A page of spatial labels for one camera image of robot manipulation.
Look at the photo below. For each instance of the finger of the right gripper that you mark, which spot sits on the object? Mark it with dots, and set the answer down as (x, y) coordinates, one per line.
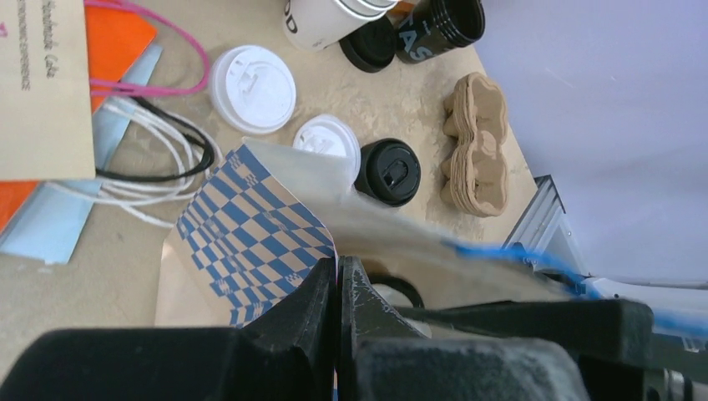
(614, 330)

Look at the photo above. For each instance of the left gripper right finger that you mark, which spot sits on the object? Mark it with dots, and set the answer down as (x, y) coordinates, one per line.
(382, 357)

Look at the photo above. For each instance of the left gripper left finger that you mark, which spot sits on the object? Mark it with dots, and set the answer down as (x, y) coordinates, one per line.
(285, 354)

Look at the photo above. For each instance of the white cup lid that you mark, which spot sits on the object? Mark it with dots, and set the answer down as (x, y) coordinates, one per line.
(396, 298)
(325, 134)

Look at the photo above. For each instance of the checkered paper bakery bag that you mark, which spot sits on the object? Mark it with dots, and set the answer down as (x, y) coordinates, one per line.
(258, 225)

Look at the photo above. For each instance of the stack of black lids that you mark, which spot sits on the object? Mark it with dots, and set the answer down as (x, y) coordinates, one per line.
(390, 172)

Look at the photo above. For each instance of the black flat lid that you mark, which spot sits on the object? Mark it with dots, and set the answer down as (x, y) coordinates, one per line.
(372, 47)

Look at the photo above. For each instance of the stack of white paper cups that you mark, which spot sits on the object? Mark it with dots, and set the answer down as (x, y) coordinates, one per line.
(313, 25)

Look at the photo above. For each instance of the black paper cup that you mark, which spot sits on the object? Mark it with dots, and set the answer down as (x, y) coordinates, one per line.
(435, 27)

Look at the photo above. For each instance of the cakes recipe book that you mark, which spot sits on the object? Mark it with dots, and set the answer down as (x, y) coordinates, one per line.
(46, 112)

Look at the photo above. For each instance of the orange paper bag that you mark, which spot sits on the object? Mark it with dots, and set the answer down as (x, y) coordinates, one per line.
(119, 32)

